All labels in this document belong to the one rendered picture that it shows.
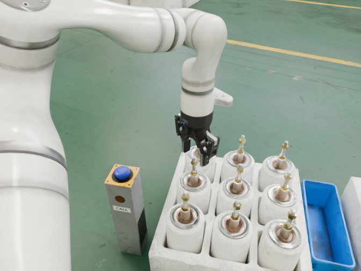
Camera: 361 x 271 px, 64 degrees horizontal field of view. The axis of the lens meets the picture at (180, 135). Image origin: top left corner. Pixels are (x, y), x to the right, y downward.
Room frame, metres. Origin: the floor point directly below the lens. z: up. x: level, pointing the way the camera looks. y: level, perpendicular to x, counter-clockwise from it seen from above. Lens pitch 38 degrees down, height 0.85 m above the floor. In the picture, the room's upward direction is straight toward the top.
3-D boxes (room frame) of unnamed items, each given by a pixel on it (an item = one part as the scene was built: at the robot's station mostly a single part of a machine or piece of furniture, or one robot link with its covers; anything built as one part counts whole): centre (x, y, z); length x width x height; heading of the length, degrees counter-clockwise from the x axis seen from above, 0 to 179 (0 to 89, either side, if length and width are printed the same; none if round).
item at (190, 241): (0.44, -0.01, 0.16); 0.10 x 0.10 x 0.18
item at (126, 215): (0.52, 0.15, 0.16); 0.07 x 0.07 x 0.31; 78
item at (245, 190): (0.53, -0.15, 0.25); 0.08 x 0.08 x 0.01
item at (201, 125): (0.56, -0.04, 0.45); 0.08 x 0.08 x 0.09
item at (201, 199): (0.56, -0.04, 0.16); 0.10 x 0.10 x 0.18
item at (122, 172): (0.52, 0.15, 0.32); 0.04 x 0.04 x 0.02
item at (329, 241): (0.53, -0.43, 0.06); 0.30 x 0.11 x 0.12; 167
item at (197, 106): (0.57, -0.05, 0.52); 0.11 x 0.09 x 0.06; 129
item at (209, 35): (0.55, -0.04, 0.62); 0.09 x 0.07 x 0.15; 41
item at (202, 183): (0.56, -0.04, 0.25); 0.08 x 0.08 x 0.01
